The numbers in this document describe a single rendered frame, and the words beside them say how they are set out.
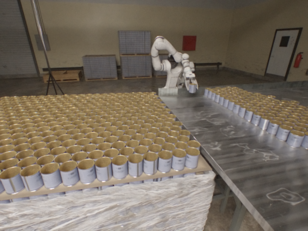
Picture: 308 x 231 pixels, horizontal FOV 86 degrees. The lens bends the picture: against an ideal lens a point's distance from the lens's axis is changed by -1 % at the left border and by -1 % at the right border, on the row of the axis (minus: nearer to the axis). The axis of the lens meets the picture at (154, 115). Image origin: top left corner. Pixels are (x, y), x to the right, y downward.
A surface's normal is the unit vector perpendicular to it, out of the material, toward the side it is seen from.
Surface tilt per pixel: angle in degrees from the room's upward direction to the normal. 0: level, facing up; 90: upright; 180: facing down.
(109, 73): 91
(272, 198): 0
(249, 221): 0
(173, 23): 90
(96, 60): 89
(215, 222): 0
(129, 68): 89
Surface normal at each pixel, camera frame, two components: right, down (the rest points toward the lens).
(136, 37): 0.17, 0.41
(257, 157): 0.00, -0.91
